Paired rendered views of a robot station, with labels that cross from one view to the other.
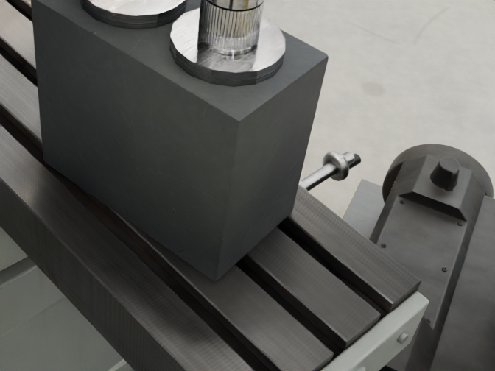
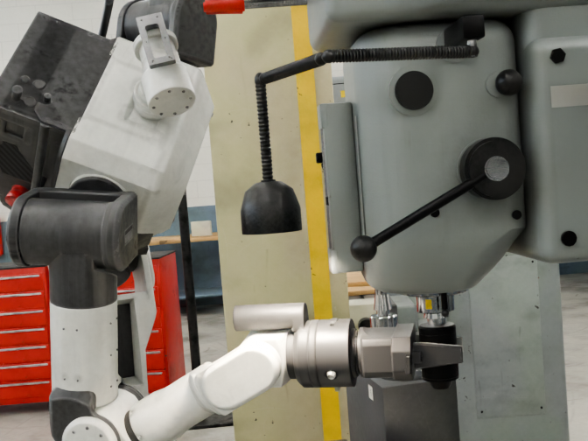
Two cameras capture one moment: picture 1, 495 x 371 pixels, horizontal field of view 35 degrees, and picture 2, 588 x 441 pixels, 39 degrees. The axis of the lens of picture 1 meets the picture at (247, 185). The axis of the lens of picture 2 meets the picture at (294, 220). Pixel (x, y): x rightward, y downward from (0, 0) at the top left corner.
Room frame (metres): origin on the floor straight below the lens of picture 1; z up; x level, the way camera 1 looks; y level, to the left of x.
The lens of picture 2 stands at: (1.57, 0.97, 1.46)
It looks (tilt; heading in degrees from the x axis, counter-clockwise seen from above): 3 degrees down; 228
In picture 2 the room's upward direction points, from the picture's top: 4 degrees counter-clockwise
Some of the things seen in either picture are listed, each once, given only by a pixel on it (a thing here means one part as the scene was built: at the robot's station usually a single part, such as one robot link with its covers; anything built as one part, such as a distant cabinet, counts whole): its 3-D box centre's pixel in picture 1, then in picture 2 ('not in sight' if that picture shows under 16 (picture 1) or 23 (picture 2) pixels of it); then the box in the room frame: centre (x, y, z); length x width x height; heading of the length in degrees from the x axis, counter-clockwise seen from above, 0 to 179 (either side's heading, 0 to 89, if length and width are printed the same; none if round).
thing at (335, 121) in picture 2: not in sight; (339, 187); (0.82, 0.25, 1.45); 0.04 x 0.04 x 0.21; 51
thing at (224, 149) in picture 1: (173, 107); (399, 419); (0.54, 0.08, 1.05); 0.22 x 0.12 x 0.20; 59
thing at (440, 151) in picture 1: (437, 193); not in sight; (1.09, -0.35, 0.50); 0.20 x 0.05 x 0.20; 73
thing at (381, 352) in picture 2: not in sight; (367, 353); (0.79, 0.24, 1.23); 0.13 x 0.12 x 0.10; 36
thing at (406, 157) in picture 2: not in sight; (429, 160); (0.73, 0.32, 1.47); 0.21 x 0.19 x 0.32; 51
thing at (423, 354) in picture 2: not in sight; (437, 355); (0.76, 0.33, 1.23); 0.06 x 0.02 x 0.03; 126
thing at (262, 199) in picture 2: not in sight; (269, 206); (0.92, 0.23, 1.43); 0.07 x 0.07 x 0.06
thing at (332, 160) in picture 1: (320, 175); not in sight; (1.05, -0.13, 0.53); 0.22 x 0.06 x 0.06; 141
